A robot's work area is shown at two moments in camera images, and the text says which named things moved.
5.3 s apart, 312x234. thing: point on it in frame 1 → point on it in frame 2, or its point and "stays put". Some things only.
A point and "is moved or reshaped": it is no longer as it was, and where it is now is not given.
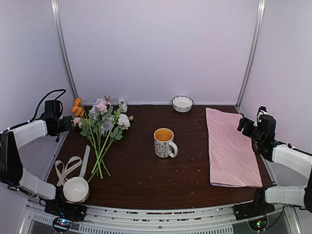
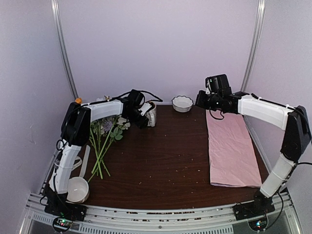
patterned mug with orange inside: [164, 146] → [151, 114]
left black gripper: [68, 125] → [141, 124]
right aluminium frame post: [251, 54] stays put
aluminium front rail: [218, 219] stays put
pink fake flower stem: [87, 127] is moved or reshaped
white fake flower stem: [123, 123] stays put
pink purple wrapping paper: [233, 160] stays put
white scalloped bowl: [182, 104] stays put
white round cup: [76, 189] stays put
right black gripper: [242, 122] → [200, 100]
